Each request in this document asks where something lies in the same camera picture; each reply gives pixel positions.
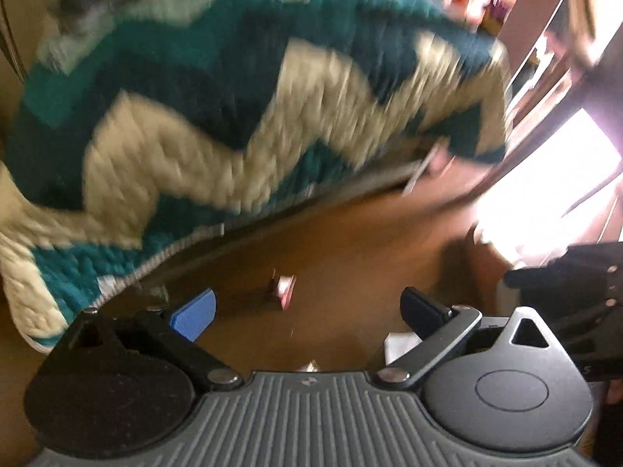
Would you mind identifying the small red packet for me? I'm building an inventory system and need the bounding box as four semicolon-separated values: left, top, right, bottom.
265;275;298;311

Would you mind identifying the bright window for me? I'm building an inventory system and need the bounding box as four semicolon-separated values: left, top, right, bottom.
473;106;623;269

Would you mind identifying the thin white stick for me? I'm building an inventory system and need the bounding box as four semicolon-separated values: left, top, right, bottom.
403;154;440;196

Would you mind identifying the teal and cream zigzag blanket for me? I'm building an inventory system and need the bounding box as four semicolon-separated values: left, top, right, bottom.
0;0;513;354

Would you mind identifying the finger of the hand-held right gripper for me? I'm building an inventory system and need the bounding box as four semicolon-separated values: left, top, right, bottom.
503;242;623;302

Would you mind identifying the brown wooden door frame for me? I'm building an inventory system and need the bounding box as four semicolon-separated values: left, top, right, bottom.
500;0;586;157

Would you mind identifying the white paper scrap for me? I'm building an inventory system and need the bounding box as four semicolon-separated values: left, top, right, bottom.
384;333;425;367

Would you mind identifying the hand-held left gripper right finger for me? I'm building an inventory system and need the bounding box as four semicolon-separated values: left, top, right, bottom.
376;286;552;391

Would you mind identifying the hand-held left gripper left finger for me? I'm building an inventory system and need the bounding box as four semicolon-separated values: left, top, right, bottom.
62;288;243;392

